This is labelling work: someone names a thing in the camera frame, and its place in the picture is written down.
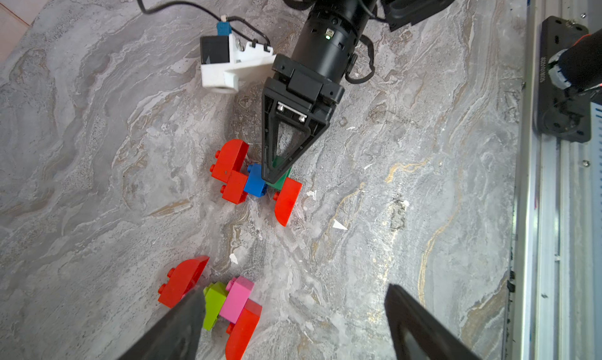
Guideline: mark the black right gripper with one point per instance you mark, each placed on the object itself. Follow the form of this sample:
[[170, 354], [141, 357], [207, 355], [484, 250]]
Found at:
[[301, 101]]

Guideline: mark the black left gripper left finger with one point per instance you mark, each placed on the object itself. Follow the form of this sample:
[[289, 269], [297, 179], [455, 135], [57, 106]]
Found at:
[[176, 335]]

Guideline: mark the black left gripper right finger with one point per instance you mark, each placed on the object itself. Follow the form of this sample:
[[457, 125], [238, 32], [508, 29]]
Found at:
[[415, 333]]

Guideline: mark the dark green lego brick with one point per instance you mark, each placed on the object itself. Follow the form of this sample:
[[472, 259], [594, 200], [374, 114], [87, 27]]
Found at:
[[281, 181]]

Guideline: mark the red curved lego brick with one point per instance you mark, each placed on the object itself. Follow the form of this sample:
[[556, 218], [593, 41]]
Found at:
[[181, 280], [229, 159]]

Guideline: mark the lime green lego brick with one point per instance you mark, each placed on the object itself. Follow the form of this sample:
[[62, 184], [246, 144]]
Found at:
[[215, 297]]

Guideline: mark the red lego brick base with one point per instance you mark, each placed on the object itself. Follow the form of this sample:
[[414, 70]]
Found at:
[[241, 332]]

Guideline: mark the blue lego brick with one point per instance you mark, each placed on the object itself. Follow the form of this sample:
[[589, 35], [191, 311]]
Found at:
[[255, 184]]

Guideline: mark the pink lego brick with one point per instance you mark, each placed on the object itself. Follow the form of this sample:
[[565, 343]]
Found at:
[[238, 292]]

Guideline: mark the red lego brick front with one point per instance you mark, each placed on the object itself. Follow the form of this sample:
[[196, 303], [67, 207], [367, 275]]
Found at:
[[286, 200]]

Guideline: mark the small red square lego brick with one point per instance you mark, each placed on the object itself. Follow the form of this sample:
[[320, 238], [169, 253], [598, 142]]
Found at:
[[234, 190]]

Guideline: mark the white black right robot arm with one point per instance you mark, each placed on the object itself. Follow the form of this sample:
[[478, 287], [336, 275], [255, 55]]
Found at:
[[334, 28]]

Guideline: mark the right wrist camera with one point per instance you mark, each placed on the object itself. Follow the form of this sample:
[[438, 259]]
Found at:
[[225, 62]]

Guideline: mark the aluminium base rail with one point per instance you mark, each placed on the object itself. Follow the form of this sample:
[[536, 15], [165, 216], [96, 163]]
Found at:
[[553, 309]]

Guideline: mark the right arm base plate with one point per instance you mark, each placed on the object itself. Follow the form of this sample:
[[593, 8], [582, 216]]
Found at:
[[561, 111]]

